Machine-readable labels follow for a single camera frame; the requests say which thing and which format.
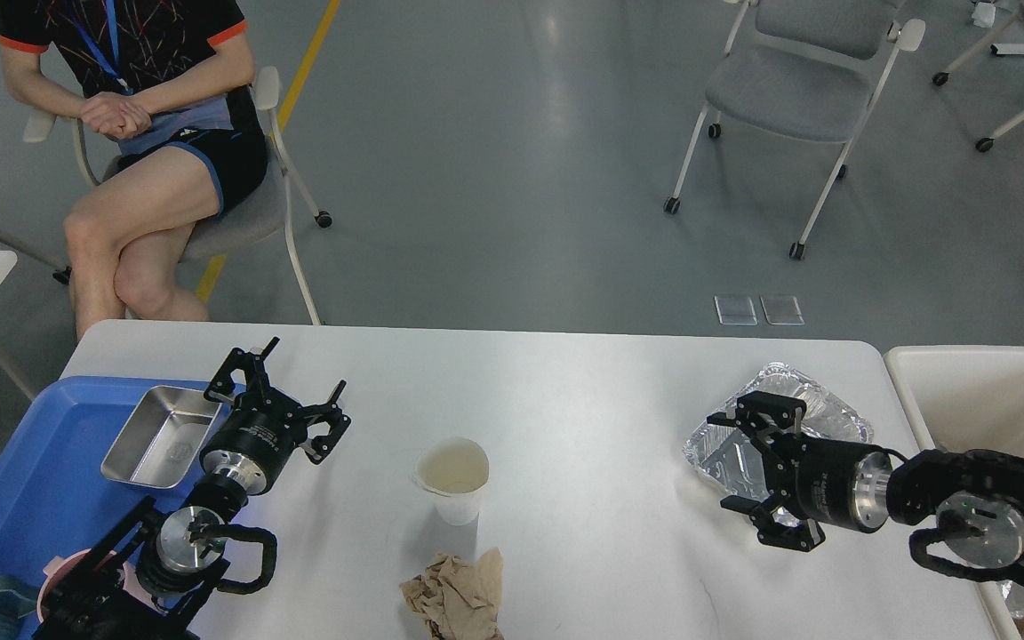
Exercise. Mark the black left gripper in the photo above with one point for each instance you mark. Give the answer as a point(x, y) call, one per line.
point(254, 440)

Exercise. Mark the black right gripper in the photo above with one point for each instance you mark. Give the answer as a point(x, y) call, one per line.
point(835, 482)

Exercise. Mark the aluminium foil tray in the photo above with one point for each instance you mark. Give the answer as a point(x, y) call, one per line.
point(724, 457)

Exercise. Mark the square stainless steel tray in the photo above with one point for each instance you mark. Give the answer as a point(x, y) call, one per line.
point(158, 443)

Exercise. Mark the white paper cup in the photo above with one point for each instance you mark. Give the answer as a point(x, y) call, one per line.
point(454, 473)

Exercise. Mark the pink ceramic mug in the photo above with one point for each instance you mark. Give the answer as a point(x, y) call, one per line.
point(60, 566)

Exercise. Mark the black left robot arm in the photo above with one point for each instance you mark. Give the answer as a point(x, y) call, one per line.
point(153, 571)

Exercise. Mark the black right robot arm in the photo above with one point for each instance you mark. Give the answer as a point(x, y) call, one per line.
point(967, 508)

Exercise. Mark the right floor outlet cover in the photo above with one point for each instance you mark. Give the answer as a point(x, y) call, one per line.
point(782, 309)

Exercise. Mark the floor outlet cover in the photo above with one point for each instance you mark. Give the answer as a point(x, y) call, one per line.
point(735, 310)
point(782, 309)

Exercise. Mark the left floor outlet cover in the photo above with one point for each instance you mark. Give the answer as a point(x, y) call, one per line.
point(735, 310)

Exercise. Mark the crumpled brown paper napkin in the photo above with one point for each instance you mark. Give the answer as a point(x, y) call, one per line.
point(456, 599)

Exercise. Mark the blue plastic tray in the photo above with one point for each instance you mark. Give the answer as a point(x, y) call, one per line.
point(53, 499)

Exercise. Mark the white plastic bin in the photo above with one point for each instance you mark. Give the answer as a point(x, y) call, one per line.
point(961, 397)

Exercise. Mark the foil tray in bin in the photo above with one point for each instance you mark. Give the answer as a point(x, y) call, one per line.
point(1013, 596)

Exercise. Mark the person in patterned shirt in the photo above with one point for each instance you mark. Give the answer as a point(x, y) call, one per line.
point(170, 83)

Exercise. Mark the grey chair right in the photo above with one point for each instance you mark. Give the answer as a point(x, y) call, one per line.
point(791, 94)

